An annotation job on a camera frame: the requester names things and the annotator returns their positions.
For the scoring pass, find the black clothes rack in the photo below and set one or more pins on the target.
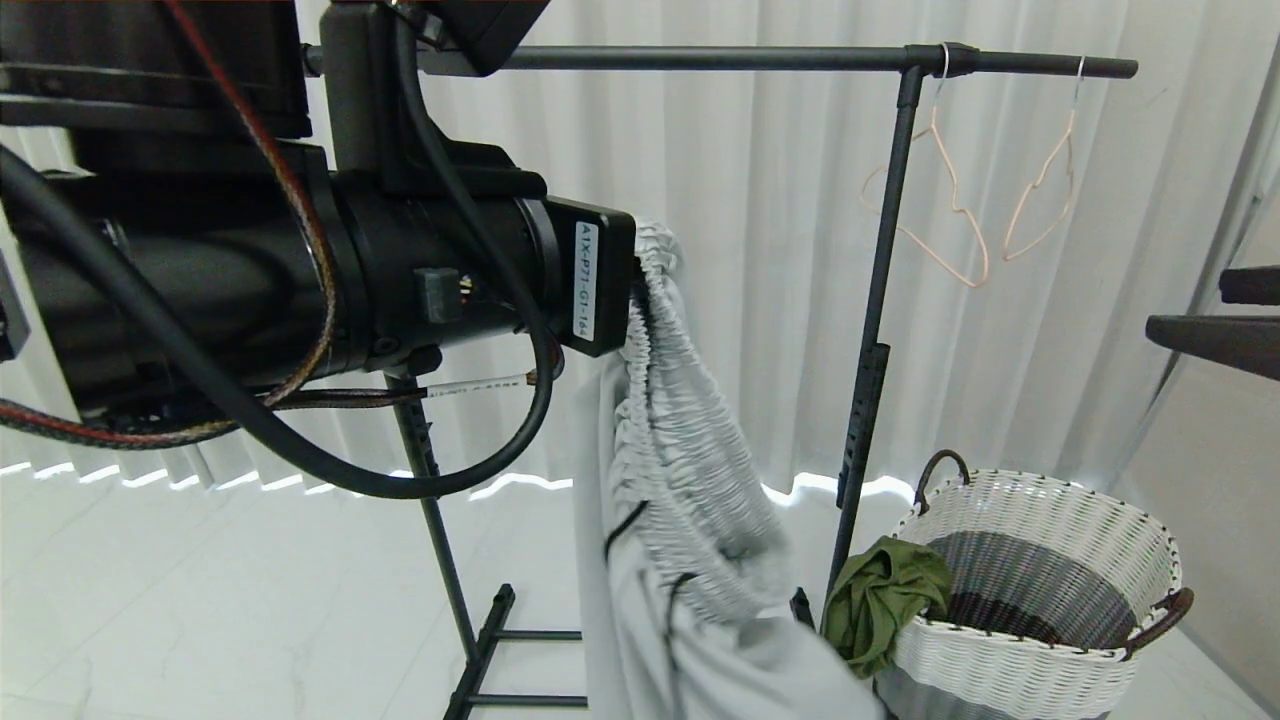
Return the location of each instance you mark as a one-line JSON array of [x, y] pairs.
[[750, 58]]

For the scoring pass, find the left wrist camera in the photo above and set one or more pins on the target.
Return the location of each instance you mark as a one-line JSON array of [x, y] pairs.
[[355, 90]]

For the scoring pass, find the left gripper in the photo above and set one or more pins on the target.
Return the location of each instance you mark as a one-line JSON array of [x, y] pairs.
[[430, 260]]

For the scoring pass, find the white laundry basket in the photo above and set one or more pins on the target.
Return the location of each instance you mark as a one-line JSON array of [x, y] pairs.
[[1020, 660]]

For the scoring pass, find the pink clothes hanger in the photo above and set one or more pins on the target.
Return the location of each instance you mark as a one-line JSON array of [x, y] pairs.
[[955, 195], [1045, 170]]

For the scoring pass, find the pale grey shorts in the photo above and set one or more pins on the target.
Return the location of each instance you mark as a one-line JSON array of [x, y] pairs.
[[690, 430]]

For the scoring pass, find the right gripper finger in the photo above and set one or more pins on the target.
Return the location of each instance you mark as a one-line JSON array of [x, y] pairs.
[[1255, 286], [1230, 345]]

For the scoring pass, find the green garment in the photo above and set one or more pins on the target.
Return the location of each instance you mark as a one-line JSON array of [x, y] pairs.
[[880, 600]]

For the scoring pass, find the white curtain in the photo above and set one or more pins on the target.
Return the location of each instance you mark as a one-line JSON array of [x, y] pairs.
[[760, 250]]

